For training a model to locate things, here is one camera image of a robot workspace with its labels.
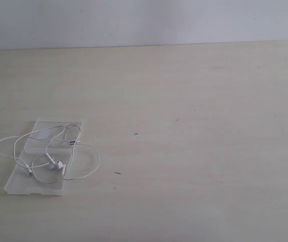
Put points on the white wired earphones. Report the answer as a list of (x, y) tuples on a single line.
[(60, 135)]

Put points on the clear plastic storage case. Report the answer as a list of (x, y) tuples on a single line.
[(41, 156)]

